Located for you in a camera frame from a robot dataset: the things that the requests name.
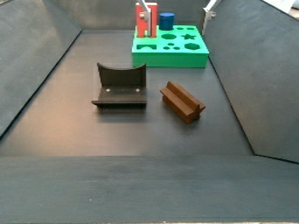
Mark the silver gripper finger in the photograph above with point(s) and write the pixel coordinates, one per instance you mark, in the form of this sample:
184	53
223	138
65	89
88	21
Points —
145	15
208	13

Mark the brown star prism block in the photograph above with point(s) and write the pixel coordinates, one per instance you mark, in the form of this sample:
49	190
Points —
181	102

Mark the black curved fixture stand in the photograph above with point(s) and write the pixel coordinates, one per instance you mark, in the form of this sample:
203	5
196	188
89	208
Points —
121	86

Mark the red arch block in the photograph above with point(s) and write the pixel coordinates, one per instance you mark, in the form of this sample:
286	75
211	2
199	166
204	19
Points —
140	22

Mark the blue cylinder block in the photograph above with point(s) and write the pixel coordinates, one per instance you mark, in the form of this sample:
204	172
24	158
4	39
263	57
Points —
165	21

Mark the green shape sorter base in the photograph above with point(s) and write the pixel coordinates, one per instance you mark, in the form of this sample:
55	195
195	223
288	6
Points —
176	48

